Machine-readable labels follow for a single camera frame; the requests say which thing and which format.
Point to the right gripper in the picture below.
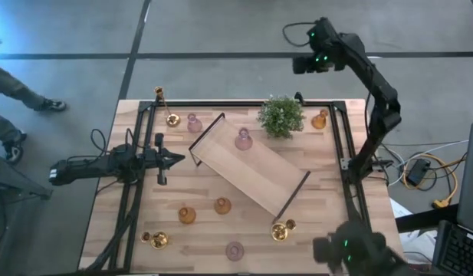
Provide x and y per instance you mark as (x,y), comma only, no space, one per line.
(309,64)

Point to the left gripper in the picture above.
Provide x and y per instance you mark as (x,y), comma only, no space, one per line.
(161,159)

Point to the amber ribbed glass candle holder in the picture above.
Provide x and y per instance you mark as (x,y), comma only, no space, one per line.
(186,215)
(222,207)
(319,122)

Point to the pink ribbed glass candle holder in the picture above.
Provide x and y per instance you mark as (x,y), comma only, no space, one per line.
(234,251)
(194,125)
(244,142)

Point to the short gold candlestick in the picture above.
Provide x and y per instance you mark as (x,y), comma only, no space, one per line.
(159,240)

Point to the tall gold candlestick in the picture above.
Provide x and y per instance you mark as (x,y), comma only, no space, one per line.
(279,232)
(173,120)

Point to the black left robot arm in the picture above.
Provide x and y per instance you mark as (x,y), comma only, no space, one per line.
(86,166)

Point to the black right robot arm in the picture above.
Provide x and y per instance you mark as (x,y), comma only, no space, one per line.
(374,82)

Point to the green potted plant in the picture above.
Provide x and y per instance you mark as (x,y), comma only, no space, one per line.
(281,117)

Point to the wooden shelf with black legs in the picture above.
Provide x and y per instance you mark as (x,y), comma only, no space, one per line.
(259,176)

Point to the grey metal mounting plate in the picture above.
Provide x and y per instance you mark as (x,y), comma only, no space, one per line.
(345,164)

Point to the black power adapter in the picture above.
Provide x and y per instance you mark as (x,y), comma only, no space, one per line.
(418,172)

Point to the person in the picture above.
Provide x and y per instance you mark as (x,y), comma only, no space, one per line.
(14,90)

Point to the black side table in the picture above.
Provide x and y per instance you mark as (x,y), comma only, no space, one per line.
(424,220)

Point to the grey laptop computer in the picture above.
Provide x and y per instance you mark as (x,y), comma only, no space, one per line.
(472,180)

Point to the white paper sheets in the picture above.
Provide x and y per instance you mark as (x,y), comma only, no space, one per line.
(420,241)

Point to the black table-level camera mount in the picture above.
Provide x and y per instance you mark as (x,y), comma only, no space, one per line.
(298,97)

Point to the black aluminium table frame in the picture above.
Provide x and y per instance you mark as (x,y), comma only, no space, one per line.
(240,103)

